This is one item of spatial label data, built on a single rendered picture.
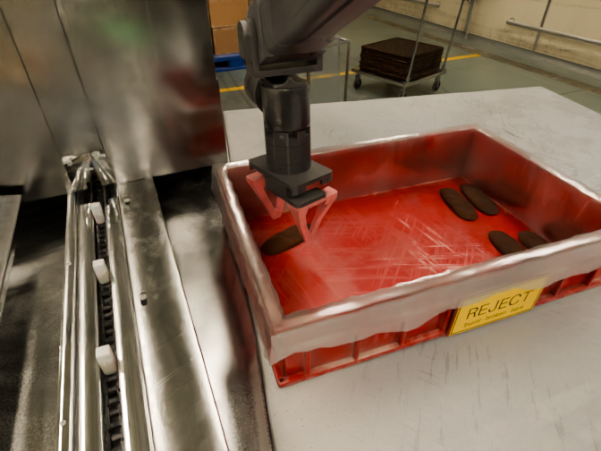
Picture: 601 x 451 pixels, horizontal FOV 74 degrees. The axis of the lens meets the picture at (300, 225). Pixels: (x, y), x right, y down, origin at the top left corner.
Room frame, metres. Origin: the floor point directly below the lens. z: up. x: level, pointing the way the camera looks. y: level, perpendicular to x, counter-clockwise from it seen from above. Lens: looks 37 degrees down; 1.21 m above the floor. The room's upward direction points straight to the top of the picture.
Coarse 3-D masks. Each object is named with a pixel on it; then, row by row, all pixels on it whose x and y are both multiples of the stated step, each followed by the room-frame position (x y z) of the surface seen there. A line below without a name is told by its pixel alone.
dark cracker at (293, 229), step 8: (280, 232) 0.47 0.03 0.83; (288, 232) 0.47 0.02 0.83; (296, 232) 0.47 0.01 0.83; (272, 240) 0.45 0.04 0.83; (280, 240) 0.45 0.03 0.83; (288, 240) 0.45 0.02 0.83; (296, 240) 0.46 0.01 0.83; (264, 248) 0.44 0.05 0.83; (272, 248) 0.44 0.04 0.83; (280, 248) 0.44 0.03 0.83; (288, 248) 0.44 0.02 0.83
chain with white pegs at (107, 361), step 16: (96, 192) 0.57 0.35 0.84; (96, 208) 0.49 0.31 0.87; (96, 272) 0.36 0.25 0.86; (112, 304) 0.32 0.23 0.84; (112, 320) 0.30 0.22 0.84; (112, 336) 0.28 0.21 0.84; (96, 352) 0.24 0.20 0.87; (112, 352) 0.24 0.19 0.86; (112, 368) 0.23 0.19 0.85; (112, 400) 0.20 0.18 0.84; (112, 416) 0.19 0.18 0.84; (112, 432) 0.17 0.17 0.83; (112, 448) 0.16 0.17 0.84
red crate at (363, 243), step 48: (384, 192) 0.60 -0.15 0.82; (432, 192) 0.60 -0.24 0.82; (336, 240) 0.46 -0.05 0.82; (384, 240) 0.46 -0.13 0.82; (432, 240) 0.46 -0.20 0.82; (480, 240) 0.46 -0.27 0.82; (288, 288) 0.36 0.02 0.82; (336, 288) 0.36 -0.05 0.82; (576, 288) 0.35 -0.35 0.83; (384, 336) 0.27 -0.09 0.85; (432, 336) 0.28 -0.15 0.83; (288, 384) 0.22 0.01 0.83
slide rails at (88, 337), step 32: (96, 288) 0.34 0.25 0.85; (128, 288) 0.34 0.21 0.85; (96, 320) 0.29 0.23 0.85; (128, 320) 0.29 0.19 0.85; (128, 352) 0.25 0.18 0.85; (96, 384) 0.21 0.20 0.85; (128, 384) 0.21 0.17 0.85; (96, 416) 0.18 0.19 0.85; (128, 416) 0.18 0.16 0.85; (96, 448) 0.15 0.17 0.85; (128, 448) 0.15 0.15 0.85
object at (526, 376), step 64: (256, 128) 0.89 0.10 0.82; (320, 128) 0.89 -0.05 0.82; (384, 128) 0.89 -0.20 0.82; (512, 128) 0.89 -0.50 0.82; (576, 128) 0.89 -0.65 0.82; (512, 320) 0.31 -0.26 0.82; (576, 320) 0.31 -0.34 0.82; (320, 384) 0.23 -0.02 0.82; (384, 384) 0.23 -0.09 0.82; (448, 384) 0.23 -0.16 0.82; (512, 384) 0.23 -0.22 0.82; (576, 384) 0.23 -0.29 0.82; (320, 448) 0.17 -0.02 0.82; (384, 448) 0.17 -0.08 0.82; (448, 448) 0.17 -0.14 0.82; (512, 448) 0.17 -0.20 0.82; (576, 448) 0.17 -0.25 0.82
